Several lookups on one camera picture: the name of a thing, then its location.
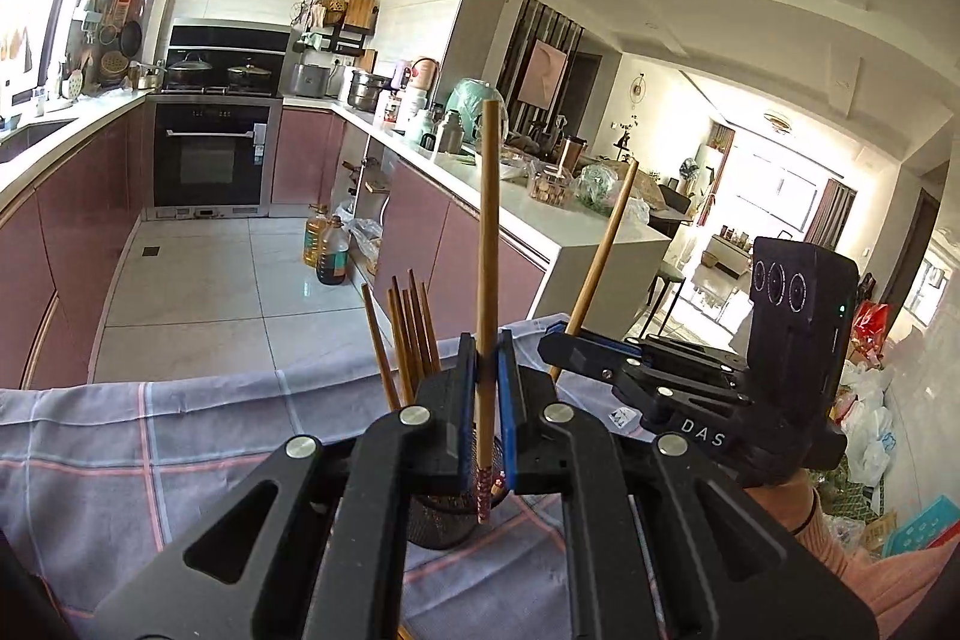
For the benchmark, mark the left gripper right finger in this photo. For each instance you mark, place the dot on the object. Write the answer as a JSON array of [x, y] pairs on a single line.
[[661, 543]]

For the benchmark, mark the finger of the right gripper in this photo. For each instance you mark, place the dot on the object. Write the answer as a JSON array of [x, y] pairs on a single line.
[[600, 333], [592, 362]]

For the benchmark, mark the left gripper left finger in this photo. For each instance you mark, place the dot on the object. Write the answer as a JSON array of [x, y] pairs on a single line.
[[312, 543]]

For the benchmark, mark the bamboo chopstick red end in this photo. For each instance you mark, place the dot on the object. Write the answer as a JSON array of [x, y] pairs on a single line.
[[410, 346], [596, 268], [423, 351], [400, 345], [380, 353], [487, 302]]

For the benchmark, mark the right hand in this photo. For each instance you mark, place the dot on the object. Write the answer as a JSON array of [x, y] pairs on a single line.
[[794, 503]]

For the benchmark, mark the black mesh utensil holder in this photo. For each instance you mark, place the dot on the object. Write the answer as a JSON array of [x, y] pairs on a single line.
[[442, 522]]

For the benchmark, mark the plaid grey tablecloth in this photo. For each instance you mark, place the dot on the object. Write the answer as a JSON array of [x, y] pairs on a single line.
[[97, 479]]

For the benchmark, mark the cooking oil bottle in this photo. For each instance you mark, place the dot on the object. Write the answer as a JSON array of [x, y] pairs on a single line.
[[325, 246]]

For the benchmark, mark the steel stock pot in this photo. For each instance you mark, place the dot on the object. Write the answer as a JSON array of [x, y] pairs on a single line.
[[365, 89]]

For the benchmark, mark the black built-in oven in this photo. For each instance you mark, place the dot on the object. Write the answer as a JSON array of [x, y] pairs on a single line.
[[214, 123]]

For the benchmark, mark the black camera box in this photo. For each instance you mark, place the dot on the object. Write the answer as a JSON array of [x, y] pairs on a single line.
[[804, 298]]

